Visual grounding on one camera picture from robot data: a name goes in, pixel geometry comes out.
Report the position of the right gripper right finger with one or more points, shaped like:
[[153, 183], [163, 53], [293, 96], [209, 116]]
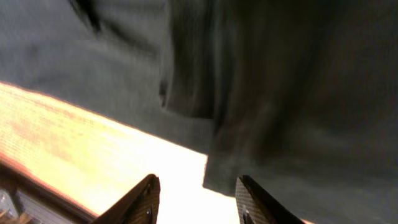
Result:
[[256, 206]]

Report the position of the black t-shirt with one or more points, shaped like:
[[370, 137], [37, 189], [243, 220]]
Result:
[[299, 94]]

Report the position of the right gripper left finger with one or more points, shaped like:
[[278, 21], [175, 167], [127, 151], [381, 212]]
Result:
[[139, 206]]

